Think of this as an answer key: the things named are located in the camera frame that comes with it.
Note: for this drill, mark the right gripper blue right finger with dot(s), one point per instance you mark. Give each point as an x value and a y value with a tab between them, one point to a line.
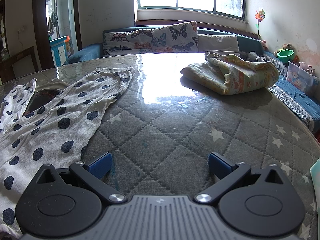
230	176

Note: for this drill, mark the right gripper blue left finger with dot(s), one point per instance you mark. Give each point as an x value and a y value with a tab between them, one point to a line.
89	177

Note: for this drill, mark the white polka dot garment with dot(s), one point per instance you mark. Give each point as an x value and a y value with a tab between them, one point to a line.
56	133

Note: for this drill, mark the grey quilted star table cover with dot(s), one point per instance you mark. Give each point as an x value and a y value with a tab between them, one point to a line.
163	128

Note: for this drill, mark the folded yellow patterned blanket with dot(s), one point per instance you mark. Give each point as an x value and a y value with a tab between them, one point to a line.
230	74

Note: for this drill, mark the clear plastic storage box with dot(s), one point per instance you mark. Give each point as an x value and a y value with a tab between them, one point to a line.
301	79

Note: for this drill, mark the grey plush toy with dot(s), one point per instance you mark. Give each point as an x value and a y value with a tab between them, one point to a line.
254	57

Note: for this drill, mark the plain white cushion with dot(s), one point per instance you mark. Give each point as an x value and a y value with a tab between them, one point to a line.
223	44

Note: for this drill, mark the green plastic bowl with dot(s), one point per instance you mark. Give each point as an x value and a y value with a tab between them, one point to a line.
286	55

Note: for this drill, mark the blue white cabinet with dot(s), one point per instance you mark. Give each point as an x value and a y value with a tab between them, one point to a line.
59	51

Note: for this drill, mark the brown teddy bear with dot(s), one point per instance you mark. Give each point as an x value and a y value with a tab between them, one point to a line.
287	46

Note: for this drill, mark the butterfly print pillow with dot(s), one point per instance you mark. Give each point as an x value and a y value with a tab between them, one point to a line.
176	38

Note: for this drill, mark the blue sofa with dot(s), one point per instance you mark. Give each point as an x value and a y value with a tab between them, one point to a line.
295	87

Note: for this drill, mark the colourful pinwheel toy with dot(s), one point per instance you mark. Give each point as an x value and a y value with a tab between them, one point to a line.
259	16

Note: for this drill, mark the dark wooden door frame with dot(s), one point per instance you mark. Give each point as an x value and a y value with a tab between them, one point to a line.
41	36

